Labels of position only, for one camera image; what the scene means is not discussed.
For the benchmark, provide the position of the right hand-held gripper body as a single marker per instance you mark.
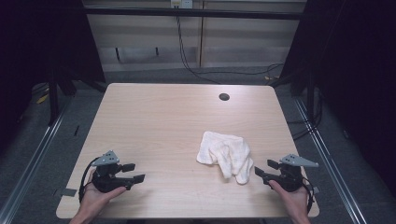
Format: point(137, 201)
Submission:
point(289, 179)

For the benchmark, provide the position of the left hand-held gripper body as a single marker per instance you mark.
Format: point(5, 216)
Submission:
point(107, 182)

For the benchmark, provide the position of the white towel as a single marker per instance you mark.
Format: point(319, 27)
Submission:
point(227, 152)

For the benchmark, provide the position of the person's right hand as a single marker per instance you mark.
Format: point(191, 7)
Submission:
point(291, 199)

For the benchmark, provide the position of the person's left hand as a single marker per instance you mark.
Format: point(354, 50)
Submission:
point(93, 199)

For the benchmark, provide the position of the grey tape strip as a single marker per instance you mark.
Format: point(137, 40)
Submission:
point(66, 192)
point(316, 189)

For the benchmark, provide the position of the small black floor strip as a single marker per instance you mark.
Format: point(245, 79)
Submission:
point(76, 130)

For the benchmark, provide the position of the yellow floor item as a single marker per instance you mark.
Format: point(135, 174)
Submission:
point(42, 99)

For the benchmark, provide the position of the dark curtain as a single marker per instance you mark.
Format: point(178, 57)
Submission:
point(358, 77)
point(37, 46)

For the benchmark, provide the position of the metal floor rail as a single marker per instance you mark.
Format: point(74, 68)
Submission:
point(34, 155)
point(330, 161)

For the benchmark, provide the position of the black stand post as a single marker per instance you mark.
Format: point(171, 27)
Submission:
point(53, 99)

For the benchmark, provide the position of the black horizontal frame bar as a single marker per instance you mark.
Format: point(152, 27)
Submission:
point(193, 13)

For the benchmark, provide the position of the white wall socket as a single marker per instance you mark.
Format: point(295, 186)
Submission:
point(181, 3)

